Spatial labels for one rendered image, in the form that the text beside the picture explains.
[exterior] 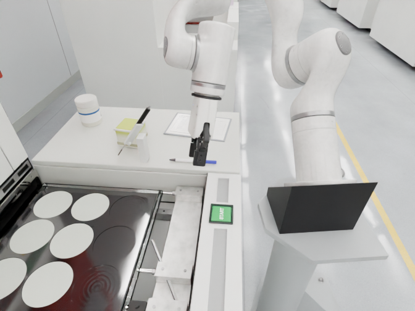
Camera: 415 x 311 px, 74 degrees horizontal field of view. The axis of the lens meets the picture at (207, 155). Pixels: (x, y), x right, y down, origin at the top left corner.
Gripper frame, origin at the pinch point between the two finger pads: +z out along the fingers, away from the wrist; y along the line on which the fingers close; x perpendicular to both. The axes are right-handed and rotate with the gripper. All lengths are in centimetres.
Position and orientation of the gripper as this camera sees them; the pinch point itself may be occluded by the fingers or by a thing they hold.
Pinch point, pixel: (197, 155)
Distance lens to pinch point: 71.0
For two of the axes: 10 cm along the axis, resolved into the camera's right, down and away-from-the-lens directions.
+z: -1.6, 9.5, 2.8
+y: 2.0, 3.1, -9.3
